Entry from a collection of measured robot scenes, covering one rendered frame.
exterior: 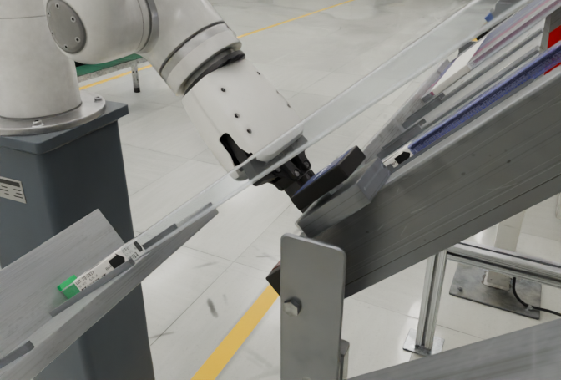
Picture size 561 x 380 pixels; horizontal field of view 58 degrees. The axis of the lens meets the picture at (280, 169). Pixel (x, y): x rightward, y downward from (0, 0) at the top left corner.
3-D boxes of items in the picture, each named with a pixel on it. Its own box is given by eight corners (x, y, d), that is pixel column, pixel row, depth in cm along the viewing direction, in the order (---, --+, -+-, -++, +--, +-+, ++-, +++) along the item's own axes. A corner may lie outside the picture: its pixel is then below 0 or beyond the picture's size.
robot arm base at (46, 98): (-60, 124, 73) (-102, -12, 65) (43, 90, 89) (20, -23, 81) (37, 144, 66) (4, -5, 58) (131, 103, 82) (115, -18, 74)
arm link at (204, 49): (198, 67, 57) (214, 88, 57) (146, 86, 50) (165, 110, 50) (242, 16, 52) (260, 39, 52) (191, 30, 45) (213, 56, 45)
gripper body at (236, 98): (214, 78, 57) (277, 155, 57) (155, 103, 49) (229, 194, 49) (255, 34, 52) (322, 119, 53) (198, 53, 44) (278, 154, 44)
